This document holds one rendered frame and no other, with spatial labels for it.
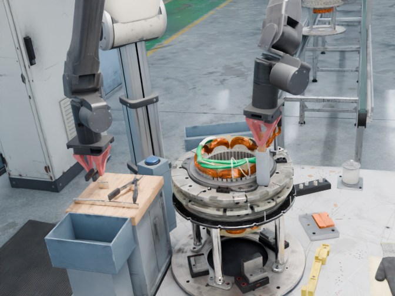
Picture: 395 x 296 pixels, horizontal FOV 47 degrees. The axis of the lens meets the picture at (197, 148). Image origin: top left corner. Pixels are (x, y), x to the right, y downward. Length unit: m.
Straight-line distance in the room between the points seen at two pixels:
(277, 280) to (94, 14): 0.81
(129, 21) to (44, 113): 1.99
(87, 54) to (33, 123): 2.34
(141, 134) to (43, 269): 1.44
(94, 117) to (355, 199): 0.99
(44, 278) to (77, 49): 1.89
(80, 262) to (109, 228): 0.11
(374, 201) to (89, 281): 0.98
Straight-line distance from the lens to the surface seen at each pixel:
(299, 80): 0.94
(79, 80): 1.07
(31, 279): 2.77
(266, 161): 1.08
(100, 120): 1.04
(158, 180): 1.24
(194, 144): 1.46
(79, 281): 1.17
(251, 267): 1.25
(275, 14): 1.00
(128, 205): 1.14
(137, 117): 1.53
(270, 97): 1.00
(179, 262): 1.37
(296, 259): 1.36
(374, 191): 1.72
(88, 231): 1.19
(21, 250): 3.02
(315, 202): 1.64
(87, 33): 1.00
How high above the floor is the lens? 1.67
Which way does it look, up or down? 26 degrees down
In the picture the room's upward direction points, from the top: 6 degrees counter-clockwise
